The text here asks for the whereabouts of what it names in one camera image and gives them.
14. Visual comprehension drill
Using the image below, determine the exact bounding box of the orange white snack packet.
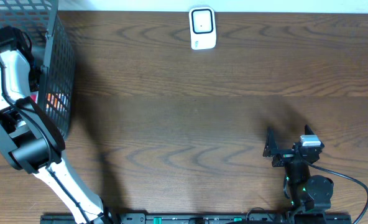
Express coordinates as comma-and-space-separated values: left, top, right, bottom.
46, 93, 68, 112

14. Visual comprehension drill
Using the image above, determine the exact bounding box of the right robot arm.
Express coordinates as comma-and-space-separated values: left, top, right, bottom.
263, 125, 334, 223

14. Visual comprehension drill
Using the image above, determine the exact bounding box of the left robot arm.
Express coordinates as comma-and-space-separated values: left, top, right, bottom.
0, 26, 116, 223

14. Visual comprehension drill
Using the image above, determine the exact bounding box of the white barcode scanner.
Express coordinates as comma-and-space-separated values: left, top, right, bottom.
188, 7, 217, 50

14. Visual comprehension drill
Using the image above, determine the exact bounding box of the grey plastic mesh basket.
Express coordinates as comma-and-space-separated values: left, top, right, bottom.
0, 0, 75, 138

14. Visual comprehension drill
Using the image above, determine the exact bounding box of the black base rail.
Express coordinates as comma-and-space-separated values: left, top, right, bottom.
40, 212, 352, 224

